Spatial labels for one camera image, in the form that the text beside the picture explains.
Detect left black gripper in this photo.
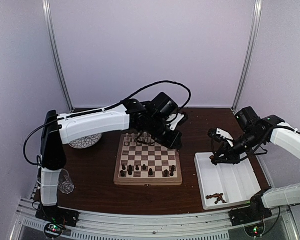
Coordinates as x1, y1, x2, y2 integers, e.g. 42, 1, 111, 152
147, 116, 183, 151

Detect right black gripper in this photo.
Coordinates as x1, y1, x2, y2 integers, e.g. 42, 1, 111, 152
212, 130, 264, 165

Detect dark king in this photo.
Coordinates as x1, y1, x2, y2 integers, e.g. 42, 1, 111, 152
148, 168, 154, 176

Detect wooden chess board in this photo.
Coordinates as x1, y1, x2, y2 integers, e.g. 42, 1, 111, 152
113, 134, 183, 186

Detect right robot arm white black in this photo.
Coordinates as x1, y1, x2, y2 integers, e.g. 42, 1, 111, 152
208, 106, 300, 221

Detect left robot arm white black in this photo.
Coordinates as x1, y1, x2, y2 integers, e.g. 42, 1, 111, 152
36, 92, 189, 222

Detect white chess pieces row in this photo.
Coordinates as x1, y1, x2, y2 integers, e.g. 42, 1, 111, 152
123, 132, 156, 147

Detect brown chess piece pile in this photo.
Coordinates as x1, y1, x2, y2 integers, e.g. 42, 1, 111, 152
205, 193, 227, 205

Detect white plastic compartment tray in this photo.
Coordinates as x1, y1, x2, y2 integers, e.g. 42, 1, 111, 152
194, 152, 261, 211

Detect patterned ceramic plate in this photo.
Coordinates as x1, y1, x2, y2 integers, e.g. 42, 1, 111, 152
68, 133, 103, 149

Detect clear drinking glass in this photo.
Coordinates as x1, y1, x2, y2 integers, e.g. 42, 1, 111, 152
58, 169, 75, 195

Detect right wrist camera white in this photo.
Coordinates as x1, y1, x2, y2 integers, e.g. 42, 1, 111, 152
208, 128, 234, 147

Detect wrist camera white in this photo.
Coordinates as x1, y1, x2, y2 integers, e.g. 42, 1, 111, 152
208, 128, 234, 147
167, 112, 189, 131

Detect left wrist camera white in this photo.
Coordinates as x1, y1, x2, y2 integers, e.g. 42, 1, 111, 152
167, 112, 189, 131

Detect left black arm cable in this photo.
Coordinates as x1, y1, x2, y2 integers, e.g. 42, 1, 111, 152
23, 80, 192, 166

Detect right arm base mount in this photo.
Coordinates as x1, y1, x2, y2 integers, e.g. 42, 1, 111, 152
229, 207, 273, 227

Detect front aluminium rail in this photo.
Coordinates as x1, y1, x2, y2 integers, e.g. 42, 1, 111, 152
7, 198, 300, 240

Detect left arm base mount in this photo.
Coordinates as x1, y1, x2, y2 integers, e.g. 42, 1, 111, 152
35, 201, 80, 227

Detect right aluminium frame post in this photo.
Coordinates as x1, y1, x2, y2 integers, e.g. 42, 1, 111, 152
231, 0, 263, 113

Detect aluminium frame post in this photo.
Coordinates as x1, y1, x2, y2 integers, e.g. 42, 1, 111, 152
42, 0, 75, 112
231, 0, 263, 113

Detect left aluminium frame post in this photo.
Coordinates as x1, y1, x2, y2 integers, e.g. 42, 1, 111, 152
42, 0, 75, 112

